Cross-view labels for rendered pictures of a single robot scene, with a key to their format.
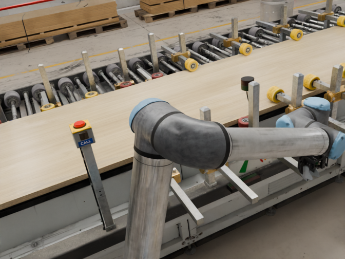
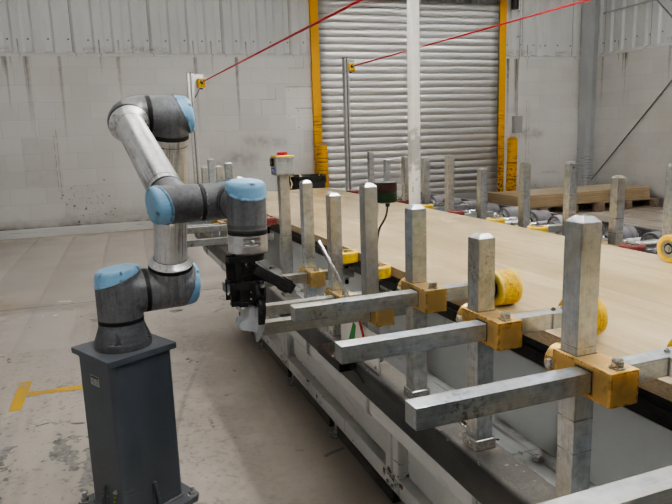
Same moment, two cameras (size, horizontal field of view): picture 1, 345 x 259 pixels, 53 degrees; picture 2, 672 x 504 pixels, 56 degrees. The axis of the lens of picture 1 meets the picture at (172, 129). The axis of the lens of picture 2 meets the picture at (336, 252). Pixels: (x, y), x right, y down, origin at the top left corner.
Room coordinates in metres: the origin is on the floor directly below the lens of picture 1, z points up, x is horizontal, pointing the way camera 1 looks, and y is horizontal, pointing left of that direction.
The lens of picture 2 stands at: (1.29, -1.96, 1.30)
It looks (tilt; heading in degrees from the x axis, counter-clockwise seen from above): 11 degrees down; 90
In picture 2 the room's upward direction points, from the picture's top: 2 degrees counter-clockwise
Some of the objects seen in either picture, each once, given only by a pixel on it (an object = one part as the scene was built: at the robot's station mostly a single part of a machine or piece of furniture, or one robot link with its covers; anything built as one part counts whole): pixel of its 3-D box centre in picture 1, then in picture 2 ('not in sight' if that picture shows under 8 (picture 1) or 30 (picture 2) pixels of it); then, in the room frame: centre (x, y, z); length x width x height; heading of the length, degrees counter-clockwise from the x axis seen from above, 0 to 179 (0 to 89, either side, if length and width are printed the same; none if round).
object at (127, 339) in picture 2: not in sight; (122, 330); (0.53, 0.11, 0.65); 0.19 x 0.19 x 0.10
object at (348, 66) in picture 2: not in sight; (350, 137); (1.39, 2.64, 1.25); 0.15 x 0.08 x 1.10; 111
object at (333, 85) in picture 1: (331, 108); (480, 359); (1.54, -0.85, 0.87); 0.03 x 0.03 x 0.48; 21
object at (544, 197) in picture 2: not in sight; (569, 195); (4.82, 7.69, 0.23); 2.41 x 0.77 x 0.17; 20
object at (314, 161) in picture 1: (313, 153); (246, 279); (1.07, -0.54, 0.97); 0.09 x 0.08 x 0.12; 21
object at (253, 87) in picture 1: (253, 128); (369, 276); (1.36, -0.38, 0.93); 0.03 x 0.03 x 0.48; 21
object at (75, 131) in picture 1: (82, 134); (282, 165); (1.09, 0.33, 1.18); 0.07 x 0.07 x 0.08; 21
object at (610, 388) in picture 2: not in sight; (588, 372); (1.64, -1.10, 0.95); 0.13 x 0.06 x 0.05; 111
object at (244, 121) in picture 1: (246, 128); not in sight; (1.49, -0.38, 0.85); 0.08 x 0.08 x 0.11
